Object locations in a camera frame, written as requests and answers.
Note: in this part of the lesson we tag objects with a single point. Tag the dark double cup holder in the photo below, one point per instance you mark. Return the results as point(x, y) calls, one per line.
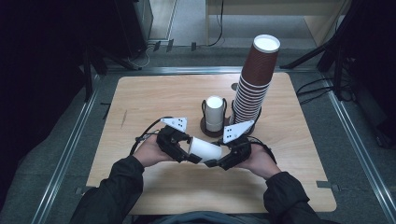
point(211, 133)

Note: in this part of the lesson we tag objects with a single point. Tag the single white paper cup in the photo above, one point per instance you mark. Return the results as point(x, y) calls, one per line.
point(205, 149)

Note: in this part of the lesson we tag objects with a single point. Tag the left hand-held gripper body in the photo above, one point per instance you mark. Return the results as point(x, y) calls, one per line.
point(169, 141)

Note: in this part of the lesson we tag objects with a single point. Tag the black tripod stand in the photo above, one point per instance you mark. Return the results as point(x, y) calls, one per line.
point(339, 46)

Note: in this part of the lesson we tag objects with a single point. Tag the stack of white paper cups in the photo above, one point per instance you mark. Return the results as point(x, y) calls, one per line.
point(214, 115)

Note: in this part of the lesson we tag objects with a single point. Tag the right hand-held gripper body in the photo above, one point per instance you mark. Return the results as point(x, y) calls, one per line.
point(239, 146)

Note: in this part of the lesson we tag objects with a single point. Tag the black cabinet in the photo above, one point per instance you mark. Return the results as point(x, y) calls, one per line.
point(134, 25)

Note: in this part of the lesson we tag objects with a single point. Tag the person's left hand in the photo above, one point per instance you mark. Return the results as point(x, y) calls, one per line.
point(151, 152)

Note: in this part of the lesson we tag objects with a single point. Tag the aluminium floor rail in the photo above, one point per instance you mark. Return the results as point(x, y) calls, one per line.
point(62, 161)
point(202, 70)
point(361, 149)

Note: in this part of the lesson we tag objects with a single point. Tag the stack of brown paper cups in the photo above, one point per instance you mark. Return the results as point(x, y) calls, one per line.
point(253, 93)

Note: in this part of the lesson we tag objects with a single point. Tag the light wooden furniture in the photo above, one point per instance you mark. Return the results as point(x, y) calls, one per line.
point(274, 7)

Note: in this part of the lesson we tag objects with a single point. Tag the person's grey clothed torso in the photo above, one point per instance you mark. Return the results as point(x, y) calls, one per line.
point(211, 217)

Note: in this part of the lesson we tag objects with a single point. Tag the black metal stand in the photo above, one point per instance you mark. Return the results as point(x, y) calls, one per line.
point(88, 77)

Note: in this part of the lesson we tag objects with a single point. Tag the grey metal table bracket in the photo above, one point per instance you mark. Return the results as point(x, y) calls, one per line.
point(327, 184)
point(84, 189)

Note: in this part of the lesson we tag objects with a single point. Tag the person's right hand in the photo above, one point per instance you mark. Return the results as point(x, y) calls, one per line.
point(260, 161)

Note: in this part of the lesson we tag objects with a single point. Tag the grey round table grommet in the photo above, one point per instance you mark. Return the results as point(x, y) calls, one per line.
point(234, 86)

